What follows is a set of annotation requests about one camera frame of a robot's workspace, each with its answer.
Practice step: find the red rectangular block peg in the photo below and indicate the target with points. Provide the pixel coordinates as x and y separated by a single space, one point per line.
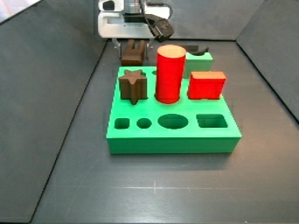
205 85

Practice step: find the brown square-circle forked object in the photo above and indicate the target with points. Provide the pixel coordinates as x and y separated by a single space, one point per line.
133 54

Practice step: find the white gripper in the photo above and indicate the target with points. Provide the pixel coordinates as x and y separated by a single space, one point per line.
121 20

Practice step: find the green arch peg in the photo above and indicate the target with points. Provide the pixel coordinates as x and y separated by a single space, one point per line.
196 63

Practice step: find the black curved regrasp stand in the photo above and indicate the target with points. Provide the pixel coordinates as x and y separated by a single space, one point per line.
194 50

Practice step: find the red cylinder peg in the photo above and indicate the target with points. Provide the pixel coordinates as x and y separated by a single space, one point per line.
169 65

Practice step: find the green shape-sorter fixture block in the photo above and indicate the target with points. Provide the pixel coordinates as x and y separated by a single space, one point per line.
190 126

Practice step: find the brown star peg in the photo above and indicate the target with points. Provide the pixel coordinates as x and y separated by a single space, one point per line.
132 85

